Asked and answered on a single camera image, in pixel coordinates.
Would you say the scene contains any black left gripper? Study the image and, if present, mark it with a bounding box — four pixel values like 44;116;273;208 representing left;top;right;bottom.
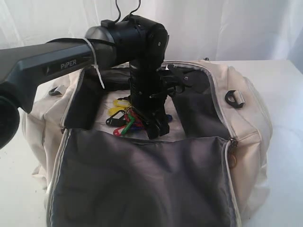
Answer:
129;61;173;140

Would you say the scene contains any bunch of colourful key tags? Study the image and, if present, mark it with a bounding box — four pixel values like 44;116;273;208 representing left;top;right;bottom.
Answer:
106;97;172;136

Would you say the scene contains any cream fabric duffel bag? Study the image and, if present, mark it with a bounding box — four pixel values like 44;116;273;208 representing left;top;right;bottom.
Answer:
22;61;272;227

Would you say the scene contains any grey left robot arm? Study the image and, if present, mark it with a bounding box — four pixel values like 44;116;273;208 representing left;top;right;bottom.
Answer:
0;15;169;147

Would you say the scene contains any white garment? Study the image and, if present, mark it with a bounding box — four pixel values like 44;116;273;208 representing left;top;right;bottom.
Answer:
91;91;189;144

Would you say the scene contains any white zip tie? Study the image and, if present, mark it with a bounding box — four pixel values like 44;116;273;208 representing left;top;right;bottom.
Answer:
83;38;105;89

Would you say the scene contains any white backdrop curtain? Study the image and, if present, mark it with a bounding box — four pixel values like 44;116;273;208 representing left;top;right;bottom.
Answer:
0;0;303;66

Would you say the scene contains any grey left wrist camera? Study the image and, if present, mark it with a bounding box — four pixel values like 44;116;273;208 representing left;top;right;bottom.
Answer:
160;64;210;94

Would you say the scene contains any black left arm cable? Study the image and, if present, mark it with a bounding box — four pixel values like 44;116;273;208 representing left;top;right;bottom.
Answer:
115;0;143;23

